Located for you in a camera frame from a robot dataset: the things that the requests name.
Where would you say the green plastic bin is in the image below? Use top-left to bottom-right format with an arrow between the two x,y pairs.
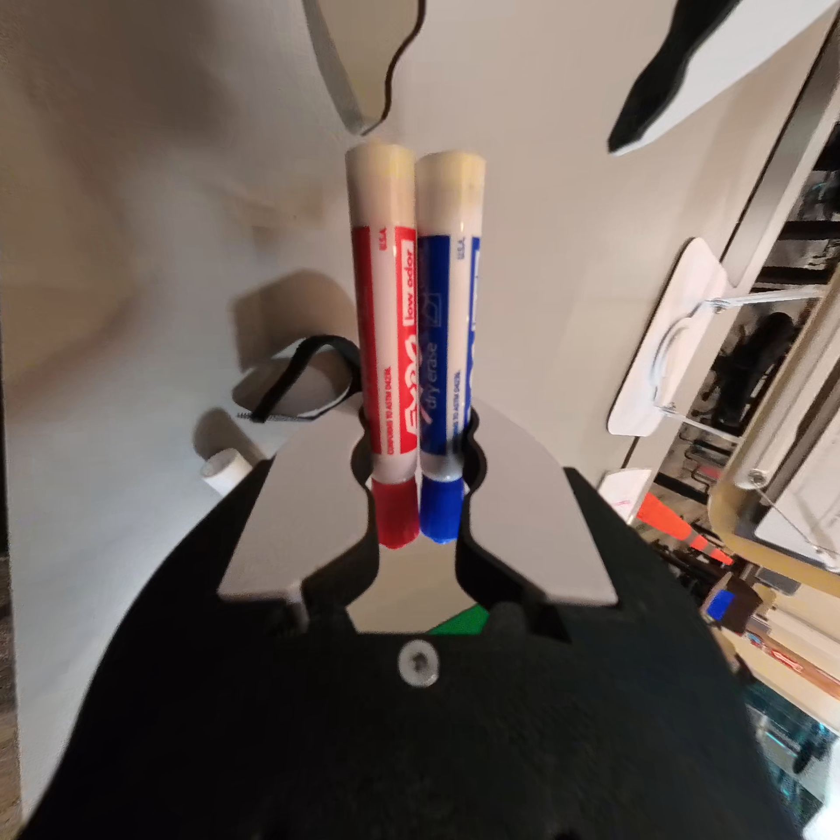
425,604 -> 493,635

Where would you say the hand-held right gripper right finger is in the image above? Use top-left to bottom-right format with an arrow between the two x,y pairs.
457,398 -> 619,608

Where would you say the black hook-and-loop strap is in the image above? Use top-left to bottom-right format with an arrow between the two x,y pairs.
233,335 -> 362,426

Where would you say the red dry erase marker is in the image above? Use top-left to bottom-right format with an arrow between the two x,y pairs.
346,141 -> 421,549

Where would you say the laminated paper sheet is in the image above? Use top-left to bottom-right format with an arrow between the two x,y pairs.
598,467 -> 652,522

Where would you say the black dry erase marker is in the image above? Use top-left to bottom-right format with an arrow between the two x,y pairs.
200,449 -> 253,494

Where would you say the orange traffic cone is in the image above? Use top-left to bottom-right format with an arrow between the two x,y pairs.
635,492 -> 735,567

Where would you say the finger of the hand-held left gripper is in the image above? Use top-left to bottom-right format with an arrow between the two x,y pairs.
607,0 -> 840,156
301,0 -> 424,137

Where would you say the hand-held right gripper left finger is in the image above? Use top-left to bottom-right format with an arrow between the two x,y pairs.
218,392 -> 382,631

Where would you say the blue dry erase marker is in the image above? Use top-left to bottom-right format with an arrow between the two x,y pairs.
415,151 -> 488,544

